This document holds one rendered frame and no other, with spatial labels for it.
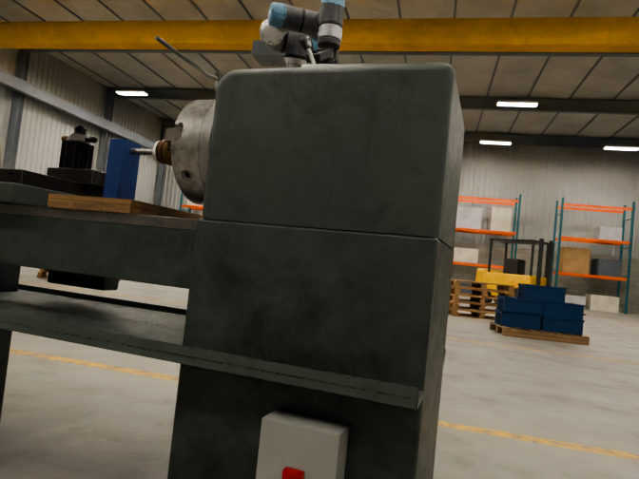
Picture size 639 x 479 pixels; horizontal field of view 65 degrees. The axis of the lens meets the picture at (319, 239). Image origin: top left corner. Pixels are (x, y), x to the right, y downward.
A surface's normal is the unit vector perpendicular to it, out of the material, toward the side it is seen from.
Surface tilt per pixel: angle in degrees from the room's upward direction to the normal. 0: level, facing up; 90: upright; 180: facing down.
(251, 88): 90
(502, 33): 90
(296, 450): 90
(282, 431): 90
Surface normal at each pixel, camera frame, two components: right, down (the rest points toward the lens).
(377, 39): -0.22, -0.07
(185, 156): -0.34, 0.20
